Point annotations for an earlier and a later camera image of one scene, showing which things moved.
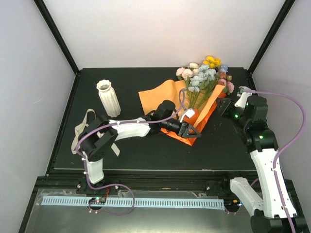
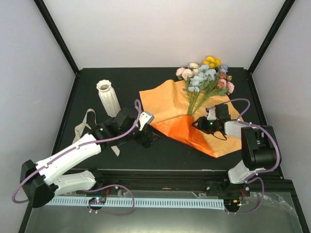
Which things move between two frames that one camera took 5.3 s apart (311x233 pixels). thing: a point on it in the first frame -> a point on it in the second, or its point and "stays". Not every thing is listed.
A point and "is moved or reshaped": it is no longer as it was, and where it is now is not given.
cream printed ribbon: (90, 114) stays
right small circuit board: (232, 203) stays
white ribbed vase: (109, 97) stays
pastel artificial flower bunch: (201, 81) stays
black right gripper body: (227, 113) -> (208, 127)
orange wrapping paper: (176, 91) is moved or reshaped
